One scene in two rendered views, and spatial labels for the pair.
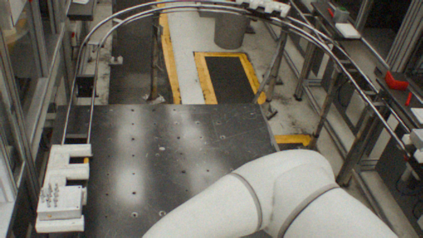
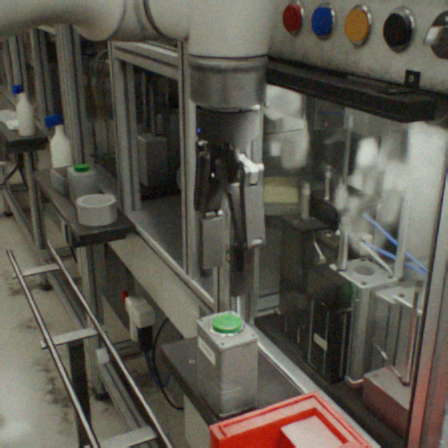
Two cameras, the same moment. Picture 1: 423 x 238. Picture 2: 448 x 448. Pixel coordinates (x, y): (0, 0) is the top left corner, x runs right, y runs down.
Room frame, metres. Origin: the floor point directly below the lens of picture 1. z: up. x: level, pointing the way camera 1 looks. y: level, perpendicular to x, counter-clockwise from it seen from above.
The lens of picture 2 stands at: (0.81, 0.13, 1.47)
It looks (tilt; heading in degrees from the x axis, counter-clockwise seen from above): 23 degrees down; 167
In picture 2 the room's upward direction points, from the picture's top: straight up
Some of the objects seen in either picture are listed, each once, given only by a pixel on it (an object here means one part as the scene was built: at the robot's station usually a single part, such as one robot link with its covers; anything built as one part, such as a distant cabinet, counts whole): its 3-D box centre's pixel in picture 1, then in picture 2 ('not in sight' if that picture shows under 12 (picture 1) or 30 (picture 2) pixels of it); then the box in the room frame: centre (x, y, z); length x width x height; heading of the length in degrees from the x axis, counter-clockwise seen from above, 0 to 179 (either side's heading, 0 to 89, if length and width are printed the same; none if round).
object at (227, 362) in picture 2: not in sight; (232, 360); (0.11, 0.31, 0.97); 0.08 x 0.08 x 0.12; 14
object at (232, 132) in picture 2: not in sight; (227, 143); (0.11, 0.30, 1.28); 0.08 x 0.07 x 0.09; 14
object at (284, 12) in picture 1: (262, 8); not in sight; (2.68, -0.28, 0.84); 0.37 x 0.14 x 0.10; 72
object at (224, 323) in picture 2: not in sight; (226, 326); (0.11, 0.30, 1.03); 0.04 x 0.04 x 0.02
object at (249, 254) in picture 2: not in sight; (250, 255); (0.17, 0.31, 1.16); 0.03 x 0.01 x 0.05; 14
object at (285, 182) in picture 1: (287, 188); not in sight; (0.45, -0.15, 1.44); 0.18 x 0.14 x 0.13; 129
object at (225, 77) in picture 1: (229, 80); not in sight; (2.98, -0.15, 0.01); 1.00 x 0.55 x 0.01; 14
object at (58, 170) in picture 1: (67, 188); not in sight; (0.86, 0.45, 0.84); 0.36 x 0.14 x 0.10; 14
